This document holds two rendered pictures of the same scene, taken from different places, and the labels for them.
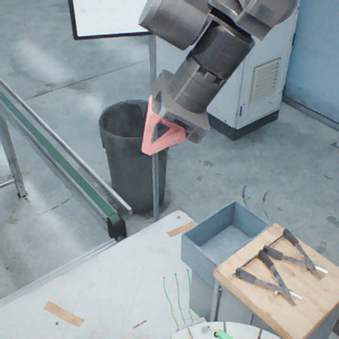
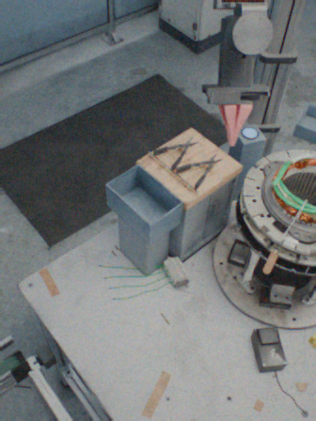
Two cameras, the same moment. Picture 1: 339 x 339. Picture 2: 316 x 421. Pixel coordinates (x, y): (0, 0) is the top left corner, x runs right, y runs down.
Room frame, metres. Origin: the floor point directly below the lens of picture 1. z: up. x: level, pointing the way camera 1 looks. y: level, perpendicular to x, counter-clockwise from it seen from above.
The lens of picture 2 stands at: (0.62, 0.62, 1.95)
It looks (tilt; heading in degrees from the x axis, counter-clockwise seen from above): 52 degrees down; 266
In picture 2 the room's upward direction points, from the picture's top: 3 degrees clockwise
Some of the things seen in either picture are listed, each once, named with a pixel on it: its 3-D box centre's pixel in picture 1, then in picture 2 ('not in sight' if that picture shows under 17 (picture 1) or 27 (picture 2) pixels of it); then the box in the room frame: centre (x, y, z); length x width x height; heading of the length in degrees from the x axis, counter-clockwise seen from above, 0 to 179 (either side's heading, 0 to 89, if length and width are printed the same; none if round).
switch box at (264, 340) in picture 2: not in sight; (268, 349); (0.29, 0.16, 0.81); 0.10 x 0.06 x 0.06; 95
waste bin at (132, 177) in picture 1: (137, 160); not in sight; (1.85, 0.17, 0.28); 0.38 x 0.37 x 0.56; 128
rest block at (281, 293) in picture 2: not in sight; (282, 291); (0.24, 0.03, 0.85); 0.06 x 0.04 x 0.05; 170
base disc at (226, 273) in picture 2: not in sight; (281, 263); (0.21, -0.09, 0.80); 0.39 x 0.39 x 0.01
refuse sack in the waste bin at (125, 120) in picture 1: (136, 144); not in sight; (1.85, 0.17, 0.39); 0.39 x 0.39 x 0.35
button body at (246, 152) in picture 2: not in sight; (242, 164); (0.30, -0.38, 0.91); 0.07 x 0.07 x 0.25; 18
